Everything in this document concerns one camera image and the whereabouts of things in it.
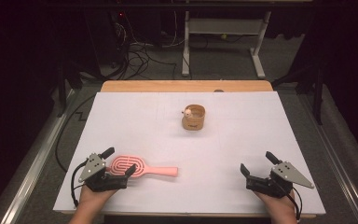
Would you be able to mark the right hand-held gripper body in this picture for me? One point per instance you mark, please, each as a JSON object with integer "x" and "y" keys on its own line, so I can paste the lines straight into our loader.
{"x": 287, "y": 174}

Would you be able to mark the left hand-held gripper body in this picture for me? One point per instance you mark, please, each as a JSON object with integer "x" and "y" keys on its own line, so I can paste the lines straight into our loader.
{"x": 91, "y": 166}

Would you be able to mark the pink hairbrush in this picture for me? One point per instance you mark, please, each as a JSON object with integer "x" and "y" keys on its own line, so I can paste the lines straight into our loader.
{"x": 155, "y": 170}

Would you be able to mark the yellow fabric pouch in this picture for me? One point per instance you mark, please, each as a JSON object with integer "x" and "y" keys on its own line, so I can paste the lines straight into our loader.
{"x": 194, "y": 123}

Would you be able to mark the person's left hand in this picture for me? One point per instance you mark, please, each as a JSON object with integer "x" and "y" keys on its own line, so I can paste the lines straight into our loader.
{"x": 94, "y": 196}

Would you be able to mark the person's right hand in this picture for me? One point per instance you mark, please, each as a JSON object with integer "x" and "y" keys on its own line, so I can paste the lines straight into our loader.
{"x": 275, "y": 202}

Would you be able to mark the white table cover sheet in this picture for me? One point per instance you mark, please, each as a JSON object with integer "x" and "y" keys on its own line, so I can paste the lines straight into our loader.
{"x": 199, "y": 149}

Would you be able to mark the black stand legs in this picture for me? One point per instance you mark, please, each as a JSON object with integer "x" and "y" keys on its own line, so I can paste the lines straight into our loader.
{"x": 315, "y": 90}
{"x": 63, "y": 87}

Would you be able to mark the small cream plush toy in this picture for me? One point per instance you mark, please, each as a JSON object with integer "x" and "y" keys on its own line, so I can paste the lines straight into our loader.
{"x": 187, "y": 112}

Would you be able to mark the dark computer tower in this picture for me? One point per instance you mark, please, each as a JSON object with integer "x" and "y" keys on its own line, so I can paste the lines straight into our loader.
{"x": 105, "y": 40}

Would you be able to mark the small yellow-green ball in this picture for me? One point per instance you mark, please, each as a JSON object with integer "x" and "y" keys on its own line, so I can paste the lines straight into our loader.
{"x": 223, "y": 36}

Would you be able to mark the white metal stand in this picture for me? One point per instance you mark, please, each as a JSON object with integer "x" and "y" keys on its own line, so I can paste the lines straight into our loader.
{"x": 227, "y": 26}

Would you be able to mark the silver metal floor rail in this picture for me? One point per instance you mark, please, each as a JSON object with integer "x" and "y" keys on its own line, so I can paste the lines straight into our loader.
{"x": 34, "y": 168}
{"x": 341, "y": 161}

